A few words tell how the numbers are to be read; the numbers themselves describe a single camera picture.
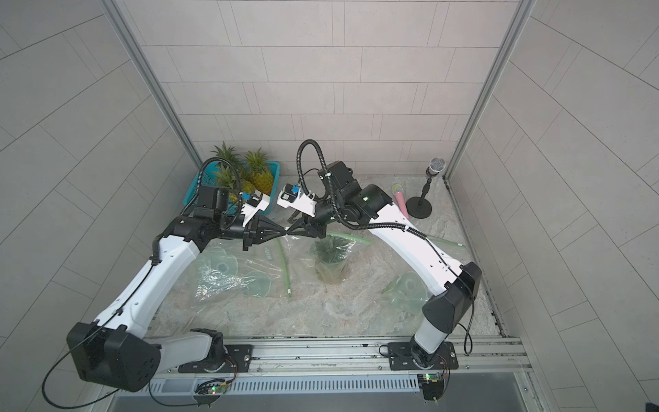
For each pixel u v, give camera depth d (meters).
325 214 0.57
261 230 0.62
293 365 0.71
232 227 0.59
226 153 0.96
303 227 0.57
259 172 1.00
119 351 0.37
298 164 0.54
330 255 0.70
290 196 0.53
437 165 0.84
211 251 0.57
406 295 0.81
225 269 0.85
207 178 0.58
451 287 0.41
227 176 0.88
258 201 0.58
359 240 0.68
